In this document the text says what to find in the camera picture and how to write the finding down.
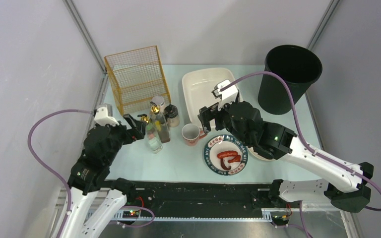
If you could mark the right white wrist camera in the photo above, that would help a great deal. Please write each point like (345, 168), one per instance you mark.
(227, 95)

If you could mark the pink ceramic mug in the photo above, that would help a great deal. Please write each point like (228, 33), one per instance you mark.
(191, 133)

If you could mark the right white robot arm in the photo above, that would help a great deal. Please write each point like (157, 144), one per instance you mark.
(337, 184)

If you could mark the clear glass oil bottle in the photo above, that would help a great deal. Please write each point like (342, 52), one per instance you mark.
(151, 133)

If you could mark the yellow wire basket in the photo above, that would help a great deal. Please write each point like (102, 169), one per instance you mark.
(136, 76)

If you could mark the black trash bin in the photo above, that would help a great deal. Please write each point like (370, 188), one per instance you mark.
(298, 67)

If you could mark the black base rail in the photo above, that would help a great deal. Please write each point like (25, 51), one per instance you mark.
(206, 200)

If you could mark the dark red sausage piece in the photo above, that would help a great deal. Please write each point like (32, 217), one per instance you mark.
(225, 165)

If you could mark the cream round plate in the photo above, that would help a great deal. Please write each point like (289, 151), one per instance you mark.
(256, 155)

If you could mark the white rectangular basin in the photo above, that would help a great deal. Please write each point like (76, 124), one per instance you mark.
(198, 86)

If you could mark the aluminium frame post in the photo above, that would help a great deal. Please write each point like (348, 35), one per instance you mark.
(329, 12)
(81, 26)

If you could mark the white lid spice jar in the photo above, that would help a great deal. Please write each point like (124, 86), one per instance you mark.
(160, 102)

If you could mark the aluminium frame post right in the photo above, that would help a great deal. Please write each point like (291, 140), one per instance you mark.
(329, 12)

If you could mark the aluminium frame post left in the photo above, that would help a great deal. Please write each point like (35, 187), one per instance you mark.
(81, 26)

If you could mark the blue rimmed plate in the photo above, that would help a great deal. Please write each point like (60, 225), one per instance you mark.
(221, 143)

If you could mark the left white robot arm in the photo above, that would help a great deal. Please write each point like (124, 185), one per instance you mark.
(94, 200)

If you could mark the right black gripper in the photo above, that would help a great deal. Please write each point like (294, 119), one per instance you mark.
(210, 116)

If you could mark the black lid spice jar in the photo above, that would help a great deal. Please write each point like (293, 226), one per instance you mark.
(172, 116)

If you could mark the dark sauce glass bottle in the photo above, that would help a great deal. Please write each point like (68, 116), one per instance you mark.
(159, 121)

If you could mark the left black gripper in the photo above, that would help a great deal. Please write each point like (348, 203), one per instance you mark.
(132, 128)

